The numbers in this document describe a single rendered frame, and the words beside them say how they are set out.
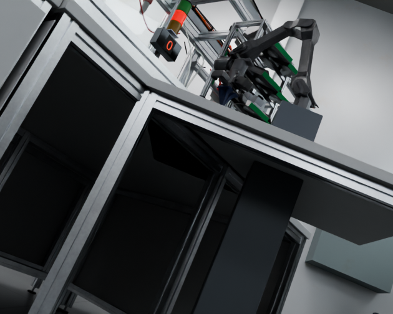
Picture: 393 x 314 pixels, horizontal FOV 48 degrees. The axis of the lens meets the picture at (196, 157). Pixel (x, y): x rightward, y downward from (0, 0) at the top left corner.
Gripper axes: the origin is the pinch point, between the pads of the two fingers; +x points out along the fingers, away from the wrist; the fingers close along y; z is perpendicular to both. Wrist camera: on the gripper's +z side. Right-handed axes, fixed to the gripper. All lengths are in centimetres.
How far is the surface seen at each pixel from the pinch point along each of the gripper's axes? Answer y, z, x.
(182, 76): 77, -119, -66
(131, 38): -52, 7, 15
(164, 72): -36.0, 6.9, 14.8
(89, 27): -67, 15, 26
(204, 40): 74, -111, -96
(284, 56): 28, -3, -42
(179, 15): -20.7, -21.5, -24.2
